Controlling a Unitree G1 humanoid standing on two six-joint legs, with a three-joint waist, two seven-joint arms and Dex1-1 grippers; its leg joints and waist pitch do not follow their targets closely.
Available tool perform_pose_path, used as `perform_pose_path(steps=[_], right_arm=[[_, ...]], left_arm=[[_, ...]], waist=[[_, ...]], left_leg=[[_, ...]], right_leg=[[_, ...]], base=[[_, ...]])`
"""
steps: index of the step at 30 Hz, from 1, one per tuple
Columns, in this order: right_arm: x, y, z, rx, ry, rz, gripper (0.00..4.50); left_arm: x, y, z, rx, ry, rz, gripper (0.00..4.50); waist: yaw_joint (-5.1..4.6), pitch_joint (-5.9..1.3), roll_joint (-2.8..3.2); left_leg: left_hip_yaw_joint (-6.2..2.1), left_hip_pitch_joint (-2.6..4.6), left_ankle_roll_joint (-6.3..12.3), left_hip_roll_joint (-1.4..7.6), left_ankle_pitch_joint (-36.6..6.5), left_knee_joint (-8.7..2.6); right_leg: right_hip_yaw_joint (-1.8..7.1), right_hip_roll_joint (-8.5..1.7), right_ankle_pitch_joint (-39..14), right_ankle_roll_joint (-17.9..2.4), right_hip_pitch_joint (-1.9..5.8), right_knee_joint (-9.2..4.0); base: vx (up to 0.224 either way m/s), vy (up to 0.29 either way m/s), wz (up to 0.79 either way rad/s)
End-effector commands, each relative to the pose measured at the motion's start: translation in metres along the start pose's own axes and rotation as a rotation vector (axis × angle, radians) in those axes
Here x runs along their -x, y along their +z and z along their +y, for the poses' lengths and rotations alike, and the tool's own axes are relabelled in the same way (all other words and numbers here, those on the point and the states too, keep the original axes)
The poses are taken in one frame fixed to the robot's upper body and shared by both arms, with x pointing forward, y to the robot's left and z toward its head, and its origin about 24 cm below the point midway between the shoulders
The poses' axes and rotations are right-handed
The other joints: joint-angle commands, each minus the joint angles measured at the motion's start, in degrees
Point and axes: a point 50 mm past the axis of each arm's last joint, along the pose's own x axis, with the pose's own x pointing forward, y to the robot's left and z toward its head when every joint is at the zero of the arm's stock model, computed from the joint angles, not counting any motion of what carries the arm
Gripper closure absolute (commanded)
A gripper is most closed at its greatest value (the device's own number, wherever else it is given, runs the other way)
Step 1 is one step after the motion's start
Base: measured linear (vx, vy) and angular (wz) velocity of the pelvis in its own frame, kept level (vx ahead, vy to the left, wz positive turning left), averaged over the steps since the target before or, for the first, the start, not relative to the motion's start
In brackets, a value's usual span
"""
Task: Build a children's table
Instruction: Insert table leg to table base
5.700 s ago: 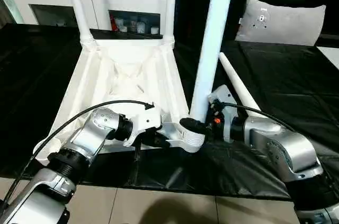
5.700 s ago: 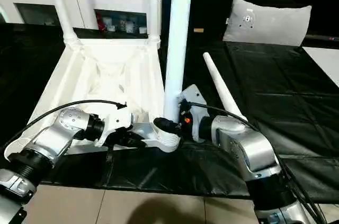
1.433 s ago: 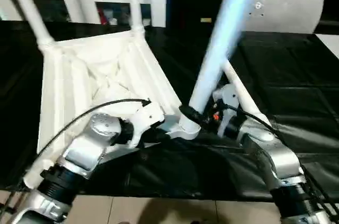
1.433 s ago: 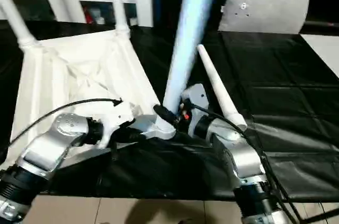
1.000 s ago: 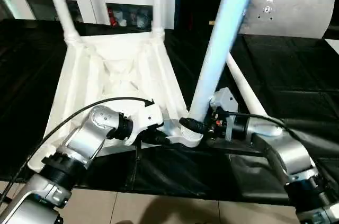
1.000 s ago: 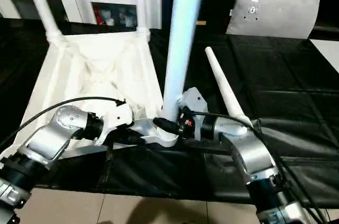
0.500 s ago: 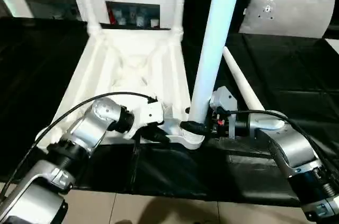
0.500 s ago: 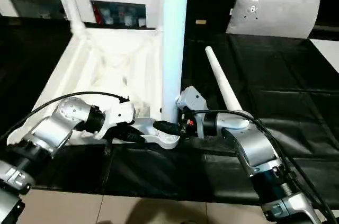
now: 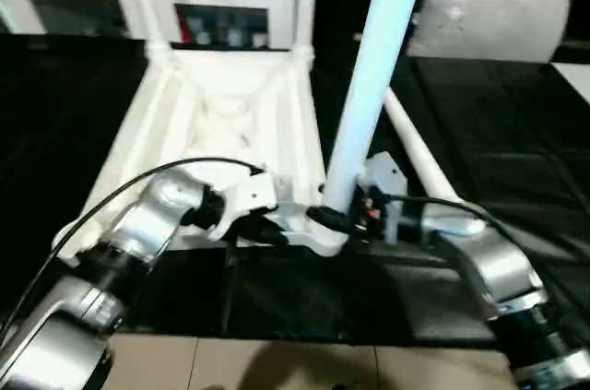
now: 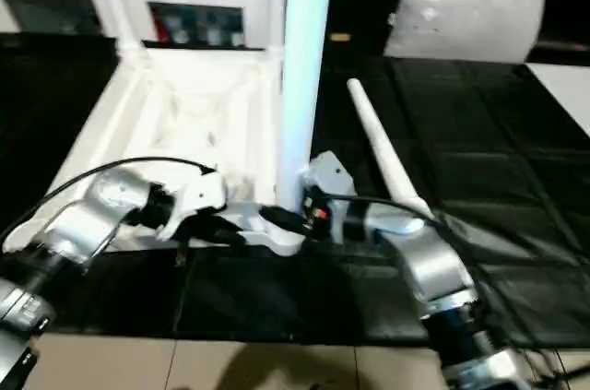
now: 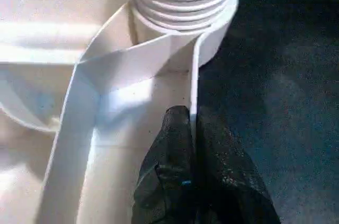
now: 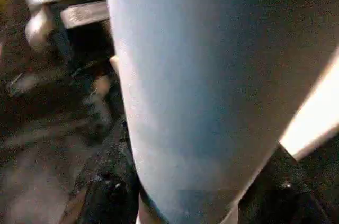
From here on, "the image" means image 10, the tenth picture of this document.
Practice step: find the white plastic table top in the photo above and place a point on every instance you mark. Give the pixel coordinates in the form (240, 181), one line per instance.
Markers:
(194, 123)

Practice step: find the grey cushion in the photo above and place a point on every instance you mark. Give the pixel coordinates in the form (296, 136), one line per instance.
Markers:
(466, 21)

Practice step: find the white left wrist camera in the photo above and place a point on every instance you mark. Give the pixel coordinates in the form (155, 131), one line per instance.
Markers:
(198, 198)

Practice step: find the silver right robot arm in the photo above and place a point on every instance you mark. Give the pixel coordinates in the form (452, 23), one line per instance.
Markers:
(433, 261)

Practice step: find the black work mat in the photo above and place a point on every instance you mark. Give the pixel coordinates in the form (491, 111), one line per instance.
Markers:
(498, 169)

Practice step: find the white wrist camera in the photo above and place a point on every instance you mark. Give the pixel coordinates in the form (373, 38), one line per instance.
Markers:
(327, 173)
(198, 198)

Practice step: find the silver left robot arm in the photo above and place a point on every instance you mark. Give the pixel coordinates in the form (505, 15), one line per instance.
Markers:
(64, 242)

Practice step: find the small tan label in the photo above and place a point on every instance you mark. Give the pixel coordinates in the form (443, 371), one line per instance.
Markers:
(339, 37)

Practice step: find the white flat sheet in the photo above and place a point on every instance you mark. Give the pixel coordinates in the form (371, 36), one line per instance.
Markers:
(564, 95)

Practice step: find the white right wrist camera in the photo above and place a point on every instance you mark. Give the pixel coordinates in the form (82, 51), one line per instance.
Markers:
(327, 173)

